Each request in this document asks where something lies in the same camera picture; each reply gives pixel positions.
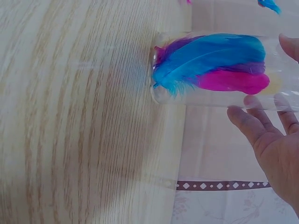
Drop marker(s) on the person's right hand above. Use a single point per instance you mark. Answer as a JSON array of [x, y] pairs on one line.
[[280, 158]]

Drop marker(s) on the person's right thumb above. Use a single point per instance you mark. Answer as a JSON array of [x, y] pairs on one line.
[[290, 47]]

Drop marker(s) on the clear plastic cup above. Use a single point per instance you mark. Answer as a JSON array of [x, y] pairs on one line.
[[210, 100]]

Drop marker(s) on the pale yellow feather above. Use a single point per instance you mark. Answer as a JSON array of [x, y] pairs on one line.
[[275, 85]]

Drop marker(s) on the purple feather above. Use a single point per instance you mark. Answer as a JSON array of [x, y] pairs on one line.
[[252, 67]]

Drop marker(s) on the large pink feather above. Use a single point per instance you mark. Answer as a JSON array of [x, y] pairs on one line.
[[233, 81]]

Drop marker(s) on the small blue feather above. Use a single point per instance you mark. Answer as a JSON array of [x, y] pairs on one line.
[[271, 4]]

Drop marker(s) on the large blue feather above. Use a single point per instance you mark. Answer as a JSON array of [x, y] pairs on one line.
[[210, 53]]

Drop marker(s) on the small pink feather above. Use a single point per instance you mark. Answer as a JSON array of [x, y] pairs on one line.
[[187, 1]]

